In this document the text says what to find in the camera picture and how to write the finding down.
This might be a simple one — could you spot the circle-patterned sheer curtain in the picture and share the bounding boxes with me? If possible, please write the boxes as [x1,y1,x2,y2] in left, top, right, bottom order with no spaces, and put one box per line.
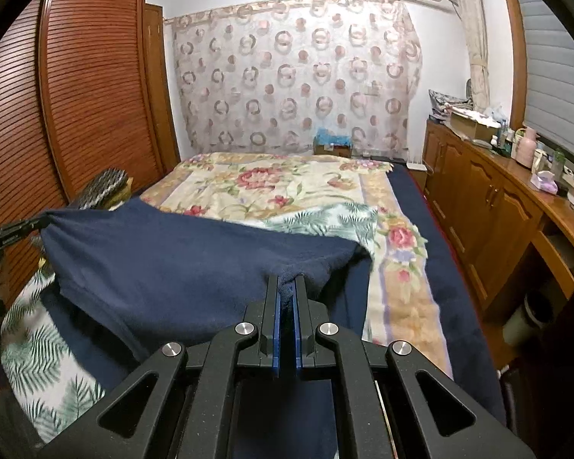
[168,0,422,159]

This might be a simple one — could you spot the patterned bag on sideboard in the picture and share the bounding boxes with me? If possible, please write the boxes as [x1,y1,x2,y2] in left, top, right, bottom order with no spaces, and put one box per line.
[428,89,474,121]

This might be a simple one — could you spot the purple tissue pack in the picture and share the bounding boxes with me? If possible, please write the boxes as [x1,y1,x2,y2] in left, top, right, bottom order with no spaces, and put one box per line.
[530,171,558,195]

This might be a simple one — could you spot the box with blue cloth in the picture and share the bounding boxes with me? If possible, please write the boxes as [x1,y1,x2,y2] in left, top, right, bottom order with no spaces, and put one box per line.
[313,129,352,159]

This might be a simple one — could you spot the navy blue bed blanket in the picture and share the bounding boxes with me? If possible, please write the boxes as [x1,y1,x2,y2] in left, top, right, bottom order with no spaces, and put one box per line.
[386,165,506,424]

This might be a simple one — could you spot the palm leaf print sheet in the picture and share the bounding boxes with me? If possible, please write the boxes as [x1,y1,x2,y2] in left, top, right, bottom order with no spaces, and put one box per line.
[1,202,378,444]

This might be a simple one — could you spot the cardboard box on sideboard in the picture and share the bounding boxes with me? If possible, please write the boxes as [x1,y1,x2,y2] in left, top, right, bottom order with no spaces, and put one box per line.
[449,110,501,142]

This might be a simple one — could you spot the folded dark circle-patterned garment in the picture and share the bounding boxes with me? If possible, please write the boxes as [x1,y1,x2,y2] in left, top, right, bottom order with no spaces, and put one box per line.
[68,168,128,209]

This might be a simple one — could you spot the navy blue t-shirt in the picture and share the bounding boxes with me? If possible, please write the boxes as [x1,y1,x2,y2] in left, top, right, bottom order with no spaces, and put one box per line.
[41,199,372,390]

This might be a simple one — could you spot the cream side curtain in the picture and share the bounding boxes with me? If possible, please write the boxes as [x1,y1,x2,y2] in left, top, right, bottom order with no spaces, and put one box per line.
[457,0,491,112]

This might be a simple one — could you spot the grey window blind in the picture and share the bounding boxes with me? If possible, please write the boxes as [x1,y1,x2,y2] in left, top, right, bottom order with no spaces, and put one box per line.
[519,0,574,154]

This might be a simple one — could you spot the wooden sideboard cabinet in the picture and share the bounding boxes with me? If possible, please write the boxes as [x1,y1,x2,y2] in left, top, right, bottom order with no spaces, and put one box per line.
[423,121,574,322]

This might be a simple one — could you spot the pink thermos jug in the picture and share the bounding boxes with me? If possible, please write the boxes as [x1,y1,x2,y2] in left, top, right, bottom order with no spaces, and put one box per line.
[513,127,537,169]

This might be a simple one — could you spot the floral bed cover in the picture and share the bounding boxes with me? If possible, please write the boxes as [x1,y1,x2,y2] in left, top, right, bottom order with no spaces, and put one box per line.
[142,152,452,374]

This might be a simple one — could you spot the wooden louvered wardrobe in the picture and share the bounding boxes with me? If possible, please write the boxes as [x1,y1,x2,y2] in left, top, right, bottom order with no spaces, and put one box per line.
[0,0,183,307]

